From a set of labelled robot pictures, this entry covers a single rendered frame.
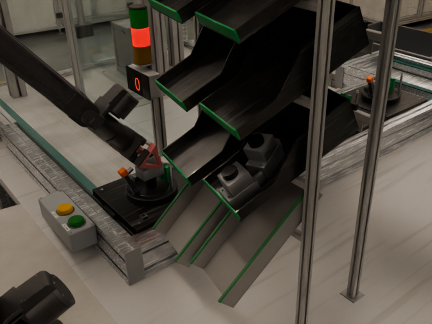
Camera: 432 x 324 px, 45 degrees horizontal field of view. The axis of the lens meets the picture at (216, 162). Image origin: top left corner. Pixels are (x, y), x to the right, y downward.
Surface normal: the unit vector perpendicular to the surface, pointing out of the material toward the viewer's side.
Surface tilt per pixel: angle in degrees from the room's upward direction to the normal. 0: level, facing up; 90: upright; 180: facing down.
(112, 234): 0
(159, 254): 90
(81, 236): 90
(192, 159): 25
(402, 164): 0
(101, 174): 0
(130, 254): 90
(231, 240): 45
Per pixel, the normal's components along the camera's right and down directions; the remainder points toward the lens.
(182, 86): -0.40, -0.68
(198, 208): -0.64, -0.43
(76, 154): -0.03, -0.87
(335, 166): 0.61, 0.38
